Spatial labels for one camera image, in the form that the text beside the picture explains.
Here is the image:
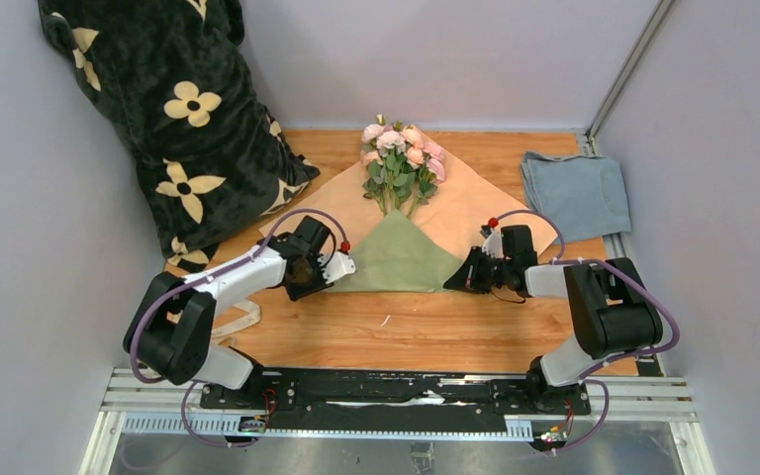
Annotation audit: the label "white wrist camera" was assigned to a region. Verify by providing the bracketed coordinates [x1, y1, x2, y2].
[481, 225, 504, 259]
[319, 250, 356, 284]

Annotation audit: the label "black floral plush blanket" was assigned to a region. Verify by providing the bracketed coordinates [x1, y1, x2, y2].
[38, 1, 320, 272]

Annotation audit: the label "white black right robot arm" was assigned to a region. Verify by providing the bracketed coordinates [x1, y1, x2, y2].
[443, 225, 663, 414]

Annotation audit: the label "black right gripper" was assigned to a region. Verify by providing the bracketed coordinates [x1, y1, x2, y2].
[446, 245, 515, 295]

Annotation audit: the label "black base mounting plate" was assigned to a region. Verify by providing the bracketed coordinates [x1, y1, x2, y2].
[198, 367, 591, 433]

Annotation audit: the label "light blue denim cloth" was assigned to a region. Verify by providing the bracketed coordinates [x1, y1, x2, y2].
[520, 151, 631, 242]

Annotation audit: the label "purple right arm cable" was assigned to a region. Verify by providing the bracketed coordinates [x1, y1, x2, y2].
[488, 209, 682, 455]

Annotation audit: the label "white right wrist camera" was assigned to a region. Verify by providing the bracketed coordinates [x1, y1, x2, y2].
[481, 225, 504, 259]

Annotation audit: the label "peach green wrapping paper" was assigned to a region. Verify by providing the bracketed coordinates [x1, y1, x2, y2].
[298, 151, 556, 293]

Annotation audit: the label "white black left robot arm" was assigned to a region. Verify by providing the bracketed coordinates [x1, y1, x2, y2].
[123, 212, 356, 409]

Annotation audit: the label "pink fake flower bunch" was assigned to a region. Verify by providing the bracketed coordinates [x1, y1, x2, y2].
[360, 114, 446, 217]

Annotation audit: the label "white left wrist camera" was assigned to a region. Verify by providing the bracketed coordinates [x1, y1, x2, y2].
[319, 250, 356, 284]

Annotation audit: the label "aluminium frame rails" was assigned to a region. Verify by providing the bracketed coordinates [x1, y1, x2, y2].
[78, 131, 715, 475]

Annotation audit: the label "cream ribbon strap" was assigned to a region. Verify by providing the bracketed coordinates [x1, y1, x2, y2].
[209, 300, 263, 348]

